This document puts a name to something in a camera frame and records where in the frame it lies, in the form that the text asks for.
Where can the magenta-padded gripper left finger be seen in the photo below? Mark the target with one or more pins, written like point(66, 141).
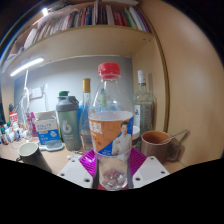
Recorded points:
point(77, 171)

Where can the black mug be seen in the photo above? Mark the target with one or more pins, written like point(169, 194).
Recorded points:
point(31, 157)

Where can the clear red-capped drink bottle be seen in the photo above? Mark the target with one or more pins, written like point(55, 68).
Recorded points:
point(110, 133)

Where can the wooden shelf unit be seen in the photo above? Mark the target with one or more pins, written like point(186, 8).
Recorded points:
point(83, 40)

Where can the ceiling light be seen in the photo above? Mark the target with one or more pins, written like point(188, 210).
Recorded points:
point(44, 11)

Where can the white wall socket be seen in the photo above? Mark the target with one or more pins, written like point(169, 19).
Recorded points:
point(36, 93)

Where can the yellow-capped blue liquid bottle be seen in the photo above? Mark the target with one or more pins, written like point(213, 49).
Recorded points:
point(85, 113)

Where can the white light bar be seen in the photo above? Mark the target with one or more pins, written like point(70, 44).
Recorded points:
point(26, 66)

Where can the metal spoon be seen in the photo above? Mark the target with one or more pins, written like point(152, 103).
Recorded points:
point(176, 135)

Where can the clear glass bottle white cap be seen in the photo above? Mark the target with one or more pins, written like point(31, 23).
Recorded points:
point(144, 105)

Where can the brown mug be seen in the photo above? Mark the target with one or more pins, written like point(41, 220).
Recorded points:
point(155, 147)

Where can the white-lidded brown jar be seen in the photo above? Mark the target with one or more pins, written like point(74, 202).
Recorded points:
point(136, 133)

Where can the red and white can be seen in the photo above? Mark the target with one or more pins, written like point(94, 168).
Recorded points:
point(13, 117)

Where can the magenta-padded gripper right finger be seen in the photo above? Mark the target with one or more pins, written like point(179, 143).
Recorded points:
point(148, 170)

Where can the magenta box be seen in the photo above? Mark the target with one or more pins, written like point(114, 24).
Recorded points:
point(31, 124)

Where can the light blue hairbrush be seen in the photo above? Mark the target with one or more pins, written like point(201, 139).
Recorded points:
point(51, 146)

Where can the grey shaker bottle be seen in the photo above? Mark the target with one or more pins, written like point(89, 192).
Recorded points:
point(68, 123)

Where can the blue and white carton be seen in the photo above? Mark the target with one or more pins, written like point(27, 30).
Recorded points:
point(47, 129)

